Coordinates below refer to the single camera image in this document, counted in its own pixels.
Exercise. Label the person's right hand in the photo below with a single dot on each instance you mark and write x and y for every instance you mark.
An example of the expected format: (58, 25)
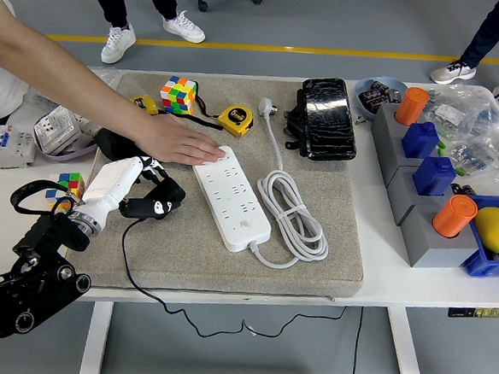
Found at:
(175, 143)

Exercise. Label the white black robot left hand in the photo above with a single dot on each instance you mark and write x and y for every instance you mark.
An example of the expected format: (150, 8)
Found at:
(110, 181)

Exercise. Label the person's right forearm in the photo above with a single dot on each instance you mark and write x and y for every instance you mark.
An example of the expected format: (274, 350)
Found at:
(69, 71)

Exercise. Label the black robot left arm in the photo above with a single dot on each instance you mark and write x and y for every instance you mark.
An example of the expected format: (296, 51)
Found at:
(54, 229)

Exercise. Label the black cloth pouch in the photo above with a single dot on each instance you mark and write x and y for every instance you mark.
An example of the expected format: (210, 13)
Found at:
(111, 143)

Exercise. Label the small colourful puzzle cube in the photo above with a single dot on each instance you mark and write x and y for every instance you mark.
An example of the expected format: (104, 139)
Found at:
(72, 183)

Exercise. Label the plain yellow tape measure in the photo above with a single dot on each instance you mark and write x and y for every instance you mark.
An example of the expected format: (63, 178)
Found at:
(146, 104)

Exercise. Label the large colourful puzzle cube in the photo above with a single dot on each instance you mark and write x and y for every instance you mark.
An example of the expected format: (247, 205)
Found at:
(176, 94)

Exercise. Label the large white socket module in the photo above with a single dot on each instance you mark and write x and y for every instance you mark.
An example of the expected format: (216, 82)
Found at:
(52, 130)

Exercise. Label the white table leg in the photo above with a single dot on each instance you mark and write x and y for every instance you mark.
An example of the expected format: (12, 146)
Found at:
(95, 343)
(405, 352)

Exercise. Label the black table control panel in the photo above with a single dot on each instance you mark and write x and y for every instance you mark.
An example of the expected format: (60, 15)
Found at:
(480, 313)

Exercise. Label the clear bag of metal parts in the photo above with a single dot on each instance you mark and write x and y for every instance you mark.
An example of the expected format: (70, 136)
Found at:
(107, 76)

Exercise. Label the white circuit breaker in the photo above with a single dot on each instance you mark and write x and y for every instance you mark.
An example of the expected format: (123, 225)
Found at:
(6, 148)

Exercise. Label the blue plastic bin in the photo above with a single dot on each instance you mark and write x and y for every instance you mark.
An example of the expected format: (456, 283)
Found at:
(484, 265)

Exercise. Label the grey-brown mat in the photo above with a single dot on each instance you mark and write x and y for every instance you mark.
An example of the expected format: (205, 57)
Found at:
(226, 275)

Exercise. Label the glossy black case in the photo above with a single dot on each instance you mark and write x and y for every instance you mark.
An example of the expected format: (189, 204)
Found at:
(329, 120)

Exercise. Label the grey holder block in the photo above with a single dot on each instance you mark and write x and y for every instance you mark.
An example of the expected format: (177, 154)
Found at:
(383, 136)
(425, 246)
(399, 193)

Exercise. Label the yellow lemon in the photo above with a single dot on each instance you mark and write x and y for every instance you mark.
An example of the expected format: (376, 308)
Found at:
(494, 230)

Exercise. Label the orange cylinder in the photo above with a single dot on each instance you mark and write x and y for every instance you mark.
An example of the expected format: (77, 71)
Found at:
(454, 216)
(410, 106)

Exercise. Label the small metal clip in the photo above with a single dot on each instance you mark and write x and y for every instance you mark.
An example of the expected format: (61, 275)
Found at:
(360, 120)

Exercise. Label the light blue bowl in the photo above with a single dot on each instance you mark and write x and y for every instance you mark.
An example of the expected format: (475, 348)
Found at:
(363, 107)

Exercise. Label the black capacitors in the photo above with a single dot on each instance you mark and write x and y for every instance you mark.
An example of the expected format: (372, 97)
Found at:
(373, 96)

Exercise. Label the small black brown part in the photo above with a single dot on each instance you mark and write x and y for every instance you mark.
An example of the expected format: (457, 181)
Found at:
(463, 190)

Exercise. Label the blue plastic block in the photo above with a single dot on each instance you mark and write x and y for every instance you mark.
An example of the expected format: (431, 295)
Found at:
(433, 177)
(419, 141)

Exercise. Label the small green connector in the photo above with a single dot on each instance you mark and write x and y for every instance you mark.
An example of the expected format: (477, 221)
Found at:
(441, 145)
(460, 171)

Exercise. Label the black bracket device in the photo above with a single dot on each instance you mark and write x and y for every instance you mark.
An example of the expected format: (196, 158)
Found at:
(295, 119)

